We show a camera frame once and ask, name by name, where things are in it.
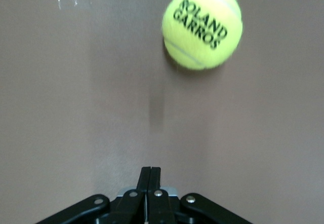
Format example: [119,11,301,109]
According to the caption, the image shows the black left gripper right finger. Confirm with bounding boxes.
[146,167,178,224]

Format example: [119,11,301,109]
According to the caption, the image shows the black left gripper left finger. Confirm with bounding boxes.
[111,167,152,224]

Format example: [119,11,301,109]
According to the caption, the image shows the yellow-green Roland Garros tennis ball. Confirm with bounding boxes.
[161,0,244,70]

